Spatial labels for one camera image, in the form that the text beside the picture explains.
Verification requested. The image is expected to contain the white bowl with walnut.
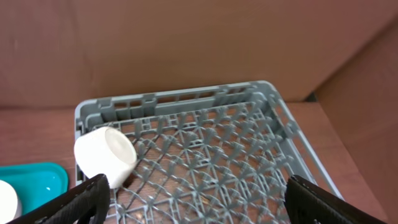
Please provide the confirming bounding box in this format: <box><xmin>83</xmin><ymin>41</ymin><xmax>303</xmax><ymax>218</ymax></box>
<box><xmin>0</xmin><ymin>180</ymin><xmax>22</xmax><ymax>224</ymax></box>

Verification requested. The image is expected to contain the grey dishwasher rack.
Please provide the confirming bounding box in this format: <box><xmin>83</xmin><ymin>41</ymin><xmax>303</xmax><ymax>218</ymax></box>
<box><xmin>75</xmin><ymin>81</ymin><xmax>340</xmax><ymax>223</ymax></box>

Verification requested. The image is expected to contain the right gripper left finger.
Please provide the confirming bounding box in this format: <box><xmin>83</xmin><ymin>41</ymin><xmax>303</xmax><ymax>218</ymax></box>
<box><xmin>7</xmin><ymin>174</ymin><xmax>110</xmax><ymax>224</ymax></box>

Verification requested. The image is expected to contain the teal serving tray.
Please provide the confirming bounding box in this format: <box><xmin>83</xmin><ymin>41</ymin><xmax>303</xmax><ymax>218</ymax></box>
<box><xmin>1</xmin><ymin>162</ymin><xmax>68</xmax><ymax>215</ymax></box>

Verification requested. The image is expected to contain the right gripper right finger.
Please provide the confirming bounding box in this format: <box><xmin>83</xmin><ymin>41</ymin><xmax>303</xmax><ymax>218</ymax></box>
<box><xmin>284</xmin><ymin>175</ymin><xmax>386</xmax><ymax>224</ymax></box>

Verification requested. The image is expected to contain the white paper cup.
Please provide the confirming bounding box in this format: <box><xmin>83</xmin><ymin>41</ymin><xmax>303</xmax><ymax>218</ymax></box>
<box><xmin>74</xmin><ymin>126</ymin><xmax>138</xmax><ymax>189</ymax></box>

